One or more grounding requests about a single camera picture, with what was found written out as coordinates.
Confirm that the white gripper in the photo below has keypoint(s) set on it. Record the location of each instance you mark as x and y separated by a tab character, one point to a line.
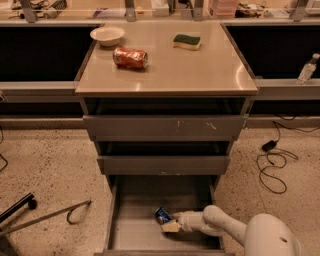
186	220

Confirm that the blue pepsi can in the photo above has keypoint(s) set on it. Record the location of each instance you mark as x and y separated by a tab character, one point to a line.
162	216

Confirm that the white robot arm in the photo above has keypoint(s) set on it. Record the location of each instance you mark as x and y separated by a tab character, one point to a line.
263	235

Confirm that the open bottom drawer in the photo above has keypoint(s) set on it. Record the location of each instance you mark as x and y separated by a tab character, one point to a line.
133	230

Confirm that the middle drawer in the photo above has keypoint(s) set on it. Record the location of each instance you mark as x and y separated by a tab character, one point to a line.
163	165

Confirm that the grey drawer cabinet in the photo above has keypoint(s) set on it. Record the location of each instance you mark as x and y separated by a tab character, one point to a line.
212	80

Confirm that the top drawer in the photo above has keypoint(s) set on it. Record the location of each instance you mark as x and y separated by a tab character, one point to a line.
152	128

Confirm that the orange soda can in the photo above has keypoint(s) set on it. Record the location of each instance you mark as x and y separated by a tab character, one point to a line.
130	58

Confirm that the grey metal hooked rod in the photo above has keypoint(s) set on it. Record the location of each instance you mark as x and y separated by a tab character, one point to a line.
68	211

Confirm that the black wheeled stand leg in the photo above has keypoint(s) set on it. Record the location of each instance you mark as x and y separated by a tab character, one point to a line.
28	200

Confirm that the green yellow sponge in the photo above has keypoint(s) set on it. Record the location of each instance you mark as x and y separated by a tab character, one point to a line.
186	42

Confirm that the white bowl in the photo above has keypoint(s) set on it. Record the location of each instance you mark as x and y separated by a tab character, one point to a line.
107	36

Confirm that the clear plastic water bottle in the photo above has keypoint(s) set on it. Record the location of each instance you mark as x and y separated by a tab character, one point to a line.
308	69

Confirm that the black power adapter with cable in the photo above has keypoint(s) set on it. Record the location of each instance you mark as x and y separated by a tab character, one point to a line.
275	158

